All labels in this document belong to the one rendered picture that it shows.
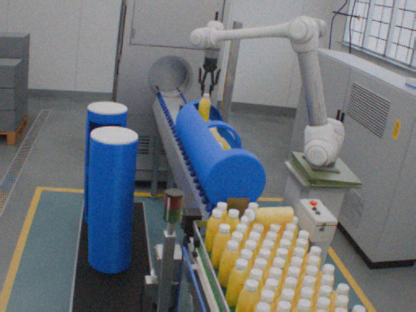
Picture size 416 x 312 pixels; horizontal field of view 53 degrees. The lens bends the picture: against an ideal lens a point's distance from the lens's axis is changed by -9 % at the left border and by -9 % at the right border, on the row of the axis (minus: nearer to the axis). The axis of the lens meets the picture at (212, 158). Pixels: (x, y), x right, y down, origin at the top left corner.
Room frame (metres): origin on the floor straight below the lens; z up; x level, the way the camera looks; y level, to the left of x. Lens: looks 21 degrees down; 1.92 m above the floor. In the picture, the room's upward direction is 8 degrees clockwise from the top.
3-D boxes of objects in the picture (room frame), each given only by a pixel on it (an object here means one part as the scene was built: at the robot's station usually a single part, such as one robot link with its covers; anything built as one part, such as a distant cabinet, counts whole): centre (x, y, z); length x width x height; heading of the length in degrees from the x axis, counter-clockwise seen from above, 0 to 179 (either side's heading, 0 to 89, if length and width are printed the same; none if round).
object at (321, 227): (1.70, -0.47, 1.05); 0.20 x 0.10 x 0.10; 16
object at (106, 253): (2.43, 0.58, 0.59); 0.28 x 0.28 x 0.88
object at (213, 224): (1.61, -0.05, 0.98); 0.07 x 0.07 x 0.16
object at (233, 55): (3.34, -0.04, 0.85); 0.06 x 0.06 x 1.70; 16
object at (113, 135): (2.43, 0.58, 1.03); 0.28 x 0.28 x 0.01
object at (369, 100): (4.06, -1.36, 0.72); 2.15 x 0.54 x 1.45; 14
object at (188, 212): (1.72, 0.05, 0.95); 0.10 x 0.07 x 0.10; 106
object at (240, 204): (1.82, -0.13, 0.99); 0.10 x 0.02 x 0.12; 106
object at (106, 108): (2.95, 0.76, 1.03); 0.28 x 0.28 x 0.01
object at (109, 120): (2.95, 0.76, 0.59); 0.28 x 0.28 x 0.88
